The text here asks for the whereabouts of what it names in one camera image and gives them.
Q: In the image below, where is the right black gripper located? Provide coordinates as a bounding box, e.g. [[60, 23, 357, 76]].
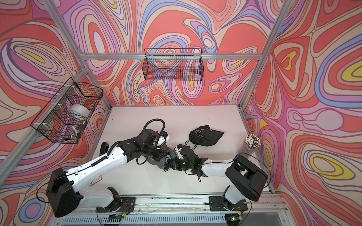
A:
[[167, 157, 193, 171]]

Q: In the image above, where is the grey hair dryer pouch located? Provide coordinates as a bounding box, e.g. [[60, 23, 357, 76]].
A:
[[147, 151, 177, 171]]

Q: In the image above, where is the black hair dryer pouch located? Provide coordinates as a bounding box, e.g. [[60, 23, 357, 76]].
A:
[[189, 125, 224, 147]]

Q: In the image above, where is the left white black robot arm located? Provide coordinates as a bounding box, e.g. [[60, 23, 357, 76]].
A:
[[46, 129, 170, 218]]

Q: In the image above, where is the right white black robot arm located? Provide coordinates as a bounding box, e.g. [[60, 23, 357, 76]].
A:
[[163, 145, 268, 211]]

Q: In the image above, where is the small white label card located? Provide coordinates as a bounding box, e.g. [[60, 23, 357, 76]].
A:
[[89, 176, 102, 186]]

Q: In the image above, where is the metal cup of pencils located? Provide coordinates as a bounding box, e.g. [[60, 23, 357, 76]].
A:
[[240, 134, 261, 155]]

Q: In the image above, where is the silver tape roll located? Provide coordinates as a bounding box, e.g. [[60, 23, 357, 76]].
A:
[[68, 104, 91, 120]]

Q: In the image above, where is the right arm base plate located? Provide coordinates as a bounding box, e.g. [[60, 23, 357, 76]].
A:
[[205, 196, 248, 212]]

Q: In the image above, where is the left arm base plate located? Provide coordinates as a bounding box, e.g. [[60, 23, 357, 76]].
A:
[[96, 197, 136, 214]]

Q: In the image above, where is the back black wire basket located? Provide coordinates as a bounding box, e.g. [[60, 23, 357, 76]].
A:
[[142, 48, 204, 82]]

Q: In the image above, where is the black wire basket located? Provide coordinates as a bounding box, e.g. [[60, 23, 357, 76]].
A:
[[142, 48, 204, 82], [30, 78, 103, 144]]

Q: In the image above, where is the left black wire basket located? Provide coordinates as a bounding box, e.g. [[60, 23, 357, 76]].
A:
[[30, 78, 103, 144]]

